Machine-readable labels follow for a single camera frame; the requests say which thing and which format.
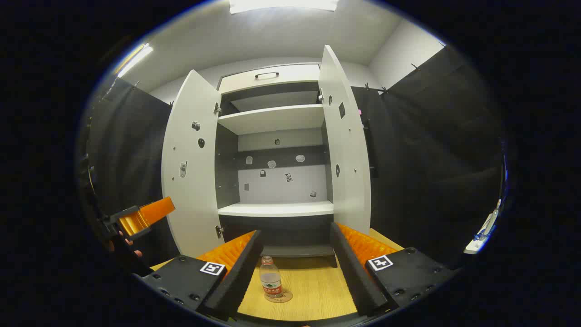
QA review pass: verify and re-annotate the cabinet door with camera sticker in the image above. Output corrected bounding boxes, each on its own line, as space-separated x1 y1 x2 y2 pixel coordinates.
161 69 224 258

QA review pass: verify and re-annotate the white cabinet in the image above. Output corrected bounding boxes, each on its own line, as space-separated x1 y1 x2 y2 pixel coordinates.
161 45 373 268

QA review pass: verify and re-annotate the long ceiling light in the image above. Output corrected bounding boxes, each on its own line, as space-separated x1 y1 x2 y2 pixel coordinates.
115 43 154 78

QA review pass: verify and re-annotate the round cork coaster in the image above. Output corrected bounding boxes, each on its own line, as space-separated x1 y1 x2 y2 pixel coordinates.
265 289 294 303

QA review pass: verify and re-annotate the black backdrop cloth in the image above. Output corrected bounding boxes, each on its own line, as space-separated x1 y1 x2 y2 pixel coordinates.
79 77 180 266
350 45 504 268

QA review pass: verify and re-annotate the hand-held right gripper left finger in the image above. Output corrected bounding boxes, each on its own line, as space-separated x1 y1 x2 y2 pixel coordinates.
134 229 264 322

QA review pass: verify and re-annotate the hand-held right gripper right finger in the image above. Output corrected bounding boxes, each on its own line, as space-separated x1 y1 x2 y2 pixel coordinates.
330 222 459 317

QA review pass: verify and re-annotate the white cabinet shelf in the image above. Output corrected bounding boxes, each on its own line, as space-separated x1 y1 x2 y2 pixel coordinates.
218 201 335 218
217 104 325 136

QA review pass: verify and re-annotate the rectangular ceiling light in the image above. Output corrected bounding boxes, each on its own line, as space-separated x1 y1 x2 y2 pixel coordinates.
229 0 339 15

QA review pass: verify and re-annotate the white side table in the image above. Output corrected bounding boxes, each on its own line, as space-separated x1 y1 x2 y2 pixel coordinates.
463 200 502 255

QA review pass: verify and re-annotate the cabinet door with cat sticker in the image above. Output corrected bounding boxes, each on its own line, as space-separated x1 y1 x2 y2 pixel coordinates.
318 45 372 236

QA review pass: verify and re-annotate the clear plastic water bottle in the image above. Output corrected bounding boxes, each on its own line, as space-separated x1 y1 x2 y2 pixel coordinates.
259 256 284 298

